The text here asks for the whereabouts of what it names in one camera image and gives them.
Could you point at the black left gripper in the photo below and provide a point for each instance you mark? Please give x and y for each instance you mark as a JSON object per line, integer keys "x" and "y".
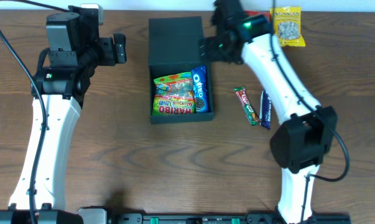
{"x": 119, "y": 48}

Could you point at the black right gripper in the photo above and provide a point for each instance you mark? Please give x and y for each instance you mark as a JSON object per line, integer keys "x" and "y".
{"x": 208, "y": 47}

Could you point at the blue Oreo cookie pack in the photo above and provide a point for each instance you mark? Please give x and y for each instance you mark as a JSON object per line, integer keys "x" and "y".
{"x": 199, "y": 89}

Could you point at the red Hacks candy bag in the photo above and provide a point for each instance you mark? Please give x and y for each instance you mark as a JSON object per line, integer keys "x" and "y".
{"x": 256, "y": 13}

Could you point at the black box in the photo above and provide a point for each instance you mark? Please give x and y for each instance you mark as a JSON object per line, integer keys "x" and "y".
{"x": 174, "y": 47}

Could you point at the yellow snack bag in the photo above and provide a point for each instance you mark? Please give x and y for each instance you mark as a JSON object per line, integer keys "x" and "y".
{"x": 287, "y": 25}

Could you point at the green Haribo candy bag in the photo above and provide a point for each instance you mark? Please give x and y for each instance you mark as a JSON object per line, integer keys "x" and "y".
{"x": 174, "y": 95}

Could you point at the dark blue chocolate bar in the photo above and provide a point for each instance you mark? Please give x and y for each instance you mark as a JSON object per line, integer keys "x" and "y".
{"x": 265, "y": 113}

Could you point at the red green KitKat bar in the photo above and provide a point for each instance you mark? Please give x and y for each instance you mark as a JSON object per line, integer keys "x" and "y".
{"x": 250, "y": 112}

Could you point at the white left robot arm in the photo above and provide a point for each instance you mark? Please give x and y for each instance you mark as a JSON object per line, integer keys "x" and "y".
{"x": 58, "y": 88}

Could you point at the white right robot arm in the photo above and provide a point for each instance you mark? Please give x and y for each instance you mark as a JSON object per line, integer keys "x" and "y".
{"x": 305, "y": 132}

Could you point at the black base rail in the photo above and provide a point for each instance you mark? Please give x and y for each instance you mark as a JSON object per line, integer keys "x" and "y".
{"x": 250, "y": 218}

